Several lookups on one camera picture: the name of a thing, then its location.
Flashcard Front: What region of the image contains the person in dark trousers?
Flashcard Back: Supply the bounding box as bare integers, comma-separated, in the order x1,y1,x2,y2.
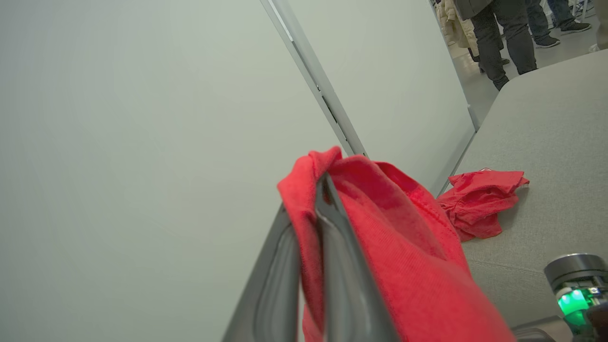
454,0,538,91

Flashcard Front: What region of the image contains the grey partition post with black slots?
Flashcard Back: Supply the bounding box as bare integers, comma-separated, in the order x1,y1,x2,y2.
259,0,369,158

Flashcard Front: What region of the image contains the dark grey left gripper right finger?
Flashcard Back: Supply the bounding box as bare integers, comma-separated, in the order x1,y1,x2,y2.
313,172,400,342

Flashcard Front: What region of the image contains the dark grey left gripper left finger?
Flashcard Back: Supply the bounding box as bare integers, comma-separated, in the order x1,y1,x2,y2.
222,203,304,342

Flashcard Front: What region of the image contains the red knit garment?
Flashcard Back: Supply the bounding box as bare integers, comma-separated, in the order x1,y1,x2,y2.
277,146,517,342

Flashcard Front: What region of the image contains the grey partition bottom rail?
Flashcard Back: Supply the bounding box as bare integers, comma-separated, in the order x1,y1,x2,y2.
436,132,477,196

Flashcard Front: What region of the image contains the beige coat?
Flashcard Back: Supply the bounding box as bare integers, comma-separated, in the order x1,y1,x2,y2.
435,0,480,62

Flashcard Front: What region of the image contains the person in blue jeans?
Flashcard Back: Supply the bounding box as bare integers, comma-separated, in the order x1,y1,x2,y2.
525,0,593,49

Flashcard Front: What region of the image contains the red thin garment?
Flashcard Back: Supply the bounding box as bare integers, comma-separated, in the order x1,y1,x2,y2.
437,168,530,242

